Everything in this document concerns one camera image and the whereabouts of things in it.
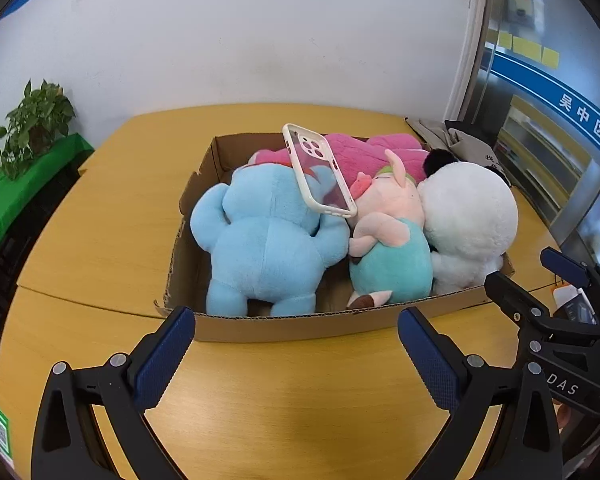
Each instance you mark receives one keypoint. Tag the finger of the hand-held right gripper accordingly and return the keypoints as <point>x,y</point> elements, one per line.
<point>565,266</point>
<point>515,302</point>

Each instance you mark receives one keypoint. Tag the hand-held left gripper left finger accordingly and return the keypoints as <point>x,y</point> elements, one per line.
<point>162,360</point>

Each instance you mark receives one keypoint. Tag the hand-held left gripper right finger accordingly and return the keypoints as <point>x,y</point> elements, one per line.
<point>430,360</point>

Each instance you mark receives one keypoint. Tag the white plush toy black ears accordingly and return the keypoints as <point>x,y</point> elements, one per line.
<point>470,210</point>

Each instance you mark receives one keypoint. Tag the pink pig plush teal body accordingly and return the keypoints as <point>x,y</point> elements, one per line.
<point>390,260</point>

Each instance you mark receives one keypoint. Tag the cardboard box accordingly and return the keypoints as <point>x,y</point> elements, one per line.
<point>280,327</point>

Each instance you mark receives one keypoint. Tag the light blue plush toy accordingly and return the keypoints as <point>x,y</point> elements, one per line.
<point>270,240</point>

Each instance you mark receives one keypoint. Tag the white phone case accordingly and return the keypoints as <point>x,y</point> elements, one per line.
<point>320,180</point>

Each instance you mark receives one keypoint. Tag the pink plush bear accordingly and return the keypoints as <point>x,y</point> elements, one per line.
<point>360,150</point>

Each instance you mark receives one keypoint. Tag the person's right forearm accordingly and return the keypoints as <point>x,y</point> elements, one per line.
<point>595,440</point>

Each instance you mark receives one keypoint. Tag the wooden desktop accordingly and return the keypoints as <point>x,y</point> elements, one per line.
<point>105,220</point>

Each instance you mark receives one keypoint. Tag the person's right hand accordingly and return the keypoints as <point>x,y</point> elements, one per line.
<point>565,415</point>

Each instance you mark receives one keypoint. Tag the small white device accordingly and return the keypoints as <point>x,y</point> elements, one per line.
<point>567,300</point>

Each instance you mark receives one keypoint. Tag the glass partition door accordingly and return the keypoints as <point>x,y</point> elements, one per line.
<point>545,150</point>

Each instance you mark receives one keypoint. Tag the grey tote bag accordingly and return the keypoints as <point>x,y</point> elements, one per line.
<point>470,140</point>

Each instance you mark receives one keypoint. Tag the green sticker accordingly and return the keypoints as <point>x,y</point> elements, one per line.
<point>2,430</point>

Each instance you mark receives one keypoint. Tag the blue banner strip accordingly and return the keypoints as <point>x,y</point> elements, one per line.
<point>550,85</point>

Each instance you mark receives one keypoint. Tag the yellow sticky note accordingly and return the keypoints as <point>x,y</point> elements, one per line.
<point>505,39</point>
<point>550,56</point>
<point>527,46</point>

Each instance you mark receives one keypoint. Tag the green cloth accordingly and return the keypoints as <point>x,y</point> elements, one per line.
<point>35,180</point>

